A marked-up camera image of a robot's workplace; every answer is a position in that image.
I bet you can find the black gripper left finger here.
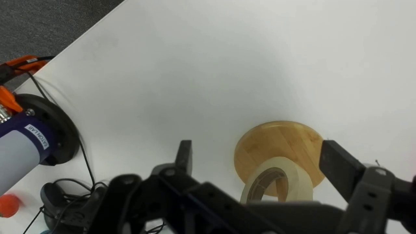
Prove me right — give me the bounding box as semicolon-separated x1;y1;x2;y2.
174;141;192;174

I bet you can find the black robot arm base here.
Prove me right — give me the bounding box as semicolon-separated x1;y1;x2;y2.
15;94;79;167

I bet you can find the wooden hanger tree stand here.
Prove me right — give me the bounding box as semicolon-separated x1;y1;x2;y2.
234;122;325;189

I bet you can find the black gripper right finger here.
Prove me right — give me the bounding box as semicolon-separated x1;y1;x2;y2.
320;141;394;234

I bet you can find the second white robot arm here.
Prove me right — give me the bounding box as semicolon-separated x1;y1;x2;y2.
0;114;394;234

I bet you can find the red round object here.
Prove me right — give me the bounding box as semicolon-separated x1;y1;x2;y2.
0;196;21;219

